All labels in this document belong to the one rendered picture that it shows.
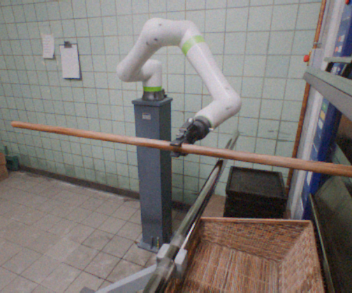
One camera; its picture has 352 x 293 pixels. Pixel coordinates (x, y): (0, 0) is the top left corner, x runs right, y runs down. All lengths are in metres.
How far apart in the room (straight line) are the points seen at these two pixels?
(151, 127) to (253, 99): 0.82
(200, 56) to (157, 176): 0.89
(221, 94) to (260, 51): 0.91
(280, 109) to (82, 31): 1.84
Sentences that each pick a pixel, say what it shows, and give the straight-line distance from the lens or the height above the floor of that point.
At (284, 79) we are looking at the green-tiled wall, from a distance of 1.88.
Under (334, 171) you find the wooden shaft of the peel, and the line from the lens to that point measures 0.73.
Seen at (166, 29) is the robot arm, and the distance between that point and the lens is 1.14.
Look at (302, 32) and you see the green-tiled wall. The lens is 1.88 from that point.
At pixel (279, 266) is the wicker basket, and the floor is 0.59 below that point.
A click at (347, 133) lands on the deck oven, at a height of 1.21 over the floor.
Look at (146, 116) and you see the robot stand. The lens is 1.54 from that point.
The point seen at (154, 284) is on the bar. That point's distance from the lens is 0.38.
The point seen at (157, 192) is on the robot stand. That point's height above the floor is 0.55.
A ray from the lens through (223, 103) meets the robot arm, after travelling 1.00.
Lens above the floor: 1.48
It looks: 21 degrees down
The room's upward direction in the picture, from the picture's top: straight up
